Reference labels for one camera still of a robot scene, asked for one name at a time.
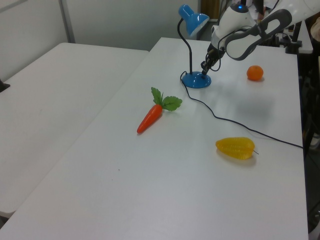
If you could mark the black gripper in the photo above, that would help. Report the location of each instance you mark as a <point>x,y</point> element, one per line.
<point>212,53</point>

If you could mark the blue desk lamp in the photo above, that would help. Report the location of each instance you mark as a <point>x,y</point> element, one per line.
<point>193,17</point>

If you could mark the orange toy carrot with leaves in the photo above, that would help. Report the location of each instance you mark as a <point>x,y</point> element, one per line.
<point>150,118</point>

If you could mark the yellow toy starfruit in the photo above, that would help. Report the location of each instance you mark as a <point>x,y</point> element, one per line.
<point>235,148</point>

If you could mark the black camera stand clamp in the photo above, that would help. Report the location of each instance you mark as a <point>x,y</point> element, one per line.
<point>3,86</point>
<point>294,46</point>

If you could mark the white adjacent table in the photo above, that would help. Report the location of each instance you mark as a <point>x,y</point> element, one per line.
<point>62,100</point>

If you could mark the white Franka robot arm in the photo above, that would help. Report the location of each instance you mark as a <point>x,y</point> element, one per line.
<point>237,15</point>

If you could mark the orange mandarin fruit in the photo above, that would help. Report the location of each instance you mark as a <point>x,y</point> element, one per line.
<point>255,73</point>

